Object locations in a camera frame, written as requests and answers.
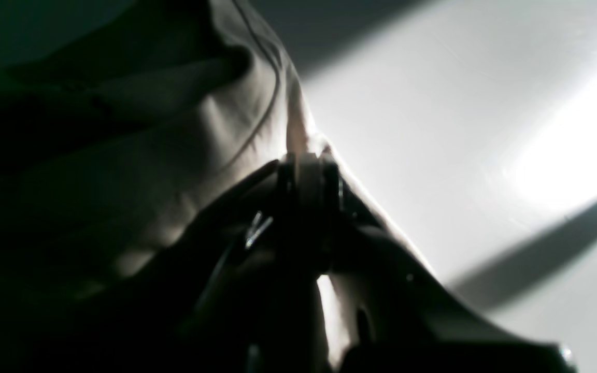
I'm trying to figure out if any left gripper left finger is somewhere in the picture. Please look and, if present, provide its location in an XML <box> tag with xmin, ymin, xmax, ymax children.
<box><xmin>70</xmin><ymin>158</ymin><xmax>299</xmax><ymax>373</ymax></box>

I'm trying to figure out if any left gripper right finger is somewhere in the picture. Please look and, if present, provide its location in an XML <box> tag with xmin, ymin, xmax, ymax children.
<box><xmin>298</xmin><ymin>153</ymin><xmax>577</xmax><ymax>372</ymax></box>

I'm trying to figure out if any beige t-shirt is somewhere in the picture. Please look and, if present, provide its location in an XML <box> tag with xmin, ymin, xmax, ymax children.
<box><xmin>0</xmin><ymin>1</ymin><xmax>332</xmax><ymax>372</ymax></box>

